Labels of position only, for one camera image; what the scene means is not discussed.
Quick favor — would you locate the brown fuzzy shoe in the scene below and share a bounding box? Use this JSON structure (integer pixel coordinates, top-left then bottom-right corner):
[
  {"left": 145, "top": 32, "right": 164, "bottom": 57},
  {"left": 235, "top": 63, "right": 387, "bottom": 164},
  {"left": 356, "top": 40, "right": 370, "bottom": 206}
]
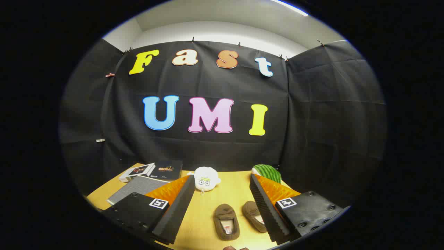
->
[
  {"left": 213, "top": 204, "right": 240, "bottom": 241},
  {"left": 242, "top": 201, "right": 267, "bottom": 233}
]

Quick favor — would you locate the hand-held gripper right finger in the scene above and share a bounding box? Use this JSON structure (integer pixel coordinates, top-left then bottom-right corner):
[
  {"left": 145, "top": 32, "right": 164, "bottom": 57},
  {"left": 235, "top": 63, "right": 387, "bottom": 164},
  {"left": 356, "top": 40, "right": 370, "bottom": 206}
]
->
[{"left": 249, "top": 173, "right": 351, "bottom": 245}]

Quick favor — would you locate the watermelon slice plush toy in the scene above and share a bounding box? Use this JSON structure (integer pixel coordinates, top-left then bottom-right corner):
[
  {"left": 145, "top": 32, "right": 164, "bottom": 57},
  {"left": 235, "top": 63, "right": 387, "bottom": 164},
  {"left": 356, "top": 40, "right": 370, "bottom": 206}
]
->
[{"left": 251, "top": 164, "right": 282, "bottom": 184}]

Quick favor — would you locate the white box-shaped book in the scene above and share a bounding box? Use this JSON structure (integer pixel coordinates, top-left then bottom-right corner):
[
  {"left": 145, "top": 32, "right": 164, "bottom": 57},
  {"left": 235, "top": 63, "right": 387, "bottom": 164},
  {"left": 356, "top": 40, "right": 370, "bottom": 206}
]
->
[{"left": 119, "top": 162, "right": 155, "bottom": 183}]

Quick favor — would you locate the white plush toy with eyes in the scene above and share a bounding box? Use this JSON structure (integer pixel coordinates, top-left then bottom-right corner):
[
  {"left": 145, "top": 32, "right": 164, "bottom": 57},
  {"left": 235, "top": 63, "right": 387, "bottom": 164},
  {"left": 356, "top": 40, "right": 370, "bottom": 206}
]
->
[{"left": 187, "top": 167, "right": 221, "bottom": 195}]

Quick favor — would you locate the dark blue hardcover book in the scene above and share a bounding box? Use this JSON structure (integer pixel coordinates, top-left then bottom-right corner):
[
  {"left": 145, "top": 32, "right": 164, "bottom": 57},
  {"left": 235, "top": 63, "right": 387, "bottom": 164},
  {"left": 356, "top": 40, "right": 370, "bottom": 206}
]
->
[{"left": 149, "top": 160, "right": 183, "bottom": 183}]

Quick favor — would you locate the grey fabric storage box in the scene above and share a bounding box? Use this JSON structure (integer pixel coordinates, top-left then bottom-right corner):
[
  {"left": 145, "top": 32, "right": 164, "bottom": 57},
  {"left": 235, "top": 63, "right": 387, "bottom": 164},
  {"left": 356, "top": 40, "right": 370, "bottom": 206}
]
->
[{"left": 107, "top": 175, "right": 170, "bottom": 205}]

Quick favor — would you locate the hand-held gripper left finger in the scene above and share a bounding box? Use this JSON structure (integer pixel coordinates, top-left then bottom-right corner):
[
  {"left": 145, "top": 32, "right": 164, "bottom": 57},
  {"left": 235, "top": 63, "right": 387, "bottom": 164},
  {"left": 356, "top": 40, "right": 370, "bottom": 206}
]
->
[{"left": 101, "top": 175, "right": 196, "bottom": 245}]

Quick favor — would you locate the black backdrop cloth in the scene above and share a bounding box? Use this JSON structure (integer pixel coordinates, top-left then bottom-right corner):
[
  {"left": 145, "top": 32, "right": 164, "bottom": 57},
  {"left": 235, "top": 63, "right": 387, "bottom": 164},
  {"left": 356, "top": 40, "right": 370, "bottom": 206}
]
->
[{"left": 59, "top": 38, "right": 387, "bottom": 209}]

